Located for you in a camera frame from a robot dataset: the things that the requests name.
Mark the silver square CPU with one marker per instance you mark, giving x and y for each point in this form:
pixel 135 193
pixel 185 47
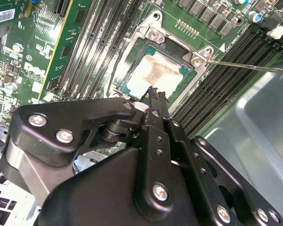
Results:
pixel 160 70

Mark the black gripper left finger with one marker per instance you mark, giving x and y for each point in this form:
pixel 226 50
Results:
pixel 61 113

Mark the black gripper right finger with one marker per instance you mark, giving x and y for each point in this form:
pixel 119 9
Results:
pixel 198 163

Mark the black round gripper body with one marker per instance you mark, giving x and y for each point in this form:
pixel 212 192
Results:
pixel 96 193

